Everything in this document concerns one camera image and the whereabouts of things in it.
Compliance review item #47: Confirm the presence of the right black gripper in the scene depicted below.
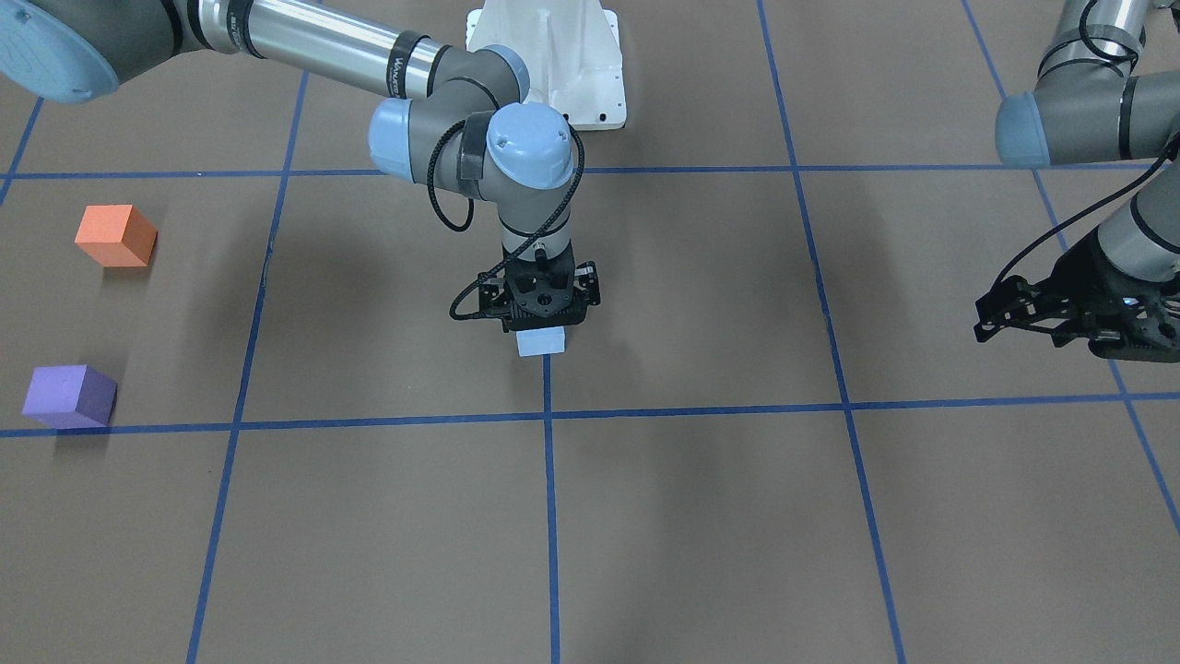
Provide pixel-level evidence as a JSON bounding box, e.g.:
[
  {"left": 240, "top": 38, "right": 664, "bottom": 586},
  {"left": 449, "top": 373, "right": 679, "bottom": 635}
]
[{"left": 478, "top": 245, "right": 601, "bottom": 333}]

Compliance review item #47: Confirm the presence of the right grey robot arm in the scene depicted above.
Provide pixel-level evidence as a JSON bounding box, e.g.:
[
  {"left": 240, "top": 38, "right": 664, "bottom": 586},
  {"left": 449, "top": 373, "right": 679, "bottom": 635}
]
[{"left": 4, "top": 1, "right": 601, "bottom": 333}]

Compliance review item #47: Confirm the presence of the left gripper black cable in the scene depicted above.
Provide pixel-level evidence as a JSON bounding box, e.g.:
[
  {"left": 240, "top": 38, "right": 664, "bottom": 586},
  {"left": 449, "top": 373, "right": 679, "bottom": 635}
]
[{"left": 996, "top": 0, "right": 1180, "bottom": 289}]

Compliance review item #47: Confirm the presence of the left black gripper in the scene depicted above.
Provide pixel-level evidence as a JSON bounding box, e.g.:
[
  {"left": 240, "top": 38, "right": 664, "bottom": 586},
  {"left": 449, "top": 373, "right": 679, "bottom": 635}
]
[{"left": 976, "top": 231, "right": 1179, "bottom": 362}]

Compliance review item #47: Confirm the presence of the light blue foam block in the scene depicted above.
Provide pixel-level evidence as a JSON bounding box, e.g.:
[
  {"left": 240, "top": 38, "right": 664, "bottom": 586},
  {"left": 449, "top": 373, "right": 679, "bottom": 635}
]
[{"left": 514, "top": 326, "right": 566, "bottom": 359}]

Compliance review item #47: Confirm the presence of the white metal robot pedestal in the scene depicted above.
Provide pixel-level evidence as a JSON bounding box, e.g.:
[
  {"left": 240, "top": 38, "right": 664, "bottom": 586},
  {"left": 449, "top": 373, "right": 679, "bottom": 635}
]
[{"left": 466, "top": 1, "right": 628, "bottom": 131}]

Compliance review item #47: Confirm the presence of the orange foam block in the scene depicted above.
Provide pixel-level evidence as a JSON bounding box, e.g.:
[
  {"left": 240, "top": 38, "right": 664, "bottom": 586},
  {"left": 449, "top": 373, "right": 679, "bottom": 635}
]
[{"left": 73, "top": 205, "right": 159, "bottom": 268}]

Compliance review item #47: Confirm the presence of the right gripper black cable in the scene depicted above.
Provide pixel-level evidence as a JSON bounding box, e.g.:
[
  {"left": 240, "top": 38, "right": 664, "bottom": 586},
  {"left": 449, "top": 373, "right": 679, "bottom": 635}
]
[{"left": 427, "top": 116, "right": 585, "bottom": 322}]

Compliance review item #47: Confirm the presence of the purple foam block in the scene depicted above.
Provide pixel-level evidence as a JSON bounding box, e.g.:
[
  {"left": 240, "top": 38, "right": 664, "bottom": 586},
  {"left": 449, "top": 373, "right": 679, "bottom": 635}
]
[{"left": 22, "top": 364, "right": 117, "bottom": 430}]

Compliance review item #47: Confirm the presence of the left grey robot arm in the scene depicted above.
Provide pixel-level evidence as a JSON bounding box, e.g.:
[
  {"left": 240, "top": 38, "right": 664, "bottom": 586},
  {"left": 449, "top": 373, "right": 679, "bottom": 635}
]
[{"left": 974, "top": 1, "right": 1179, "bottom": 364}]

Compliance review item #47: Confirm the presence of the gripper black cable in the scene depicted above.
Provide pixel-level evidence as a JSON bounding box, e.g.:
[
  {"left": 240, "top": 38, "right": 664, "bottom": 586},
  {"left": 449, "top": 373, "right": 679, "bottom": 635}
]
[
  {"left": 996, "top": 0, "right": 1180, "bottom": 289},
  {"left": 427, "top": 116, "right": 585, "bottom": 322}
]

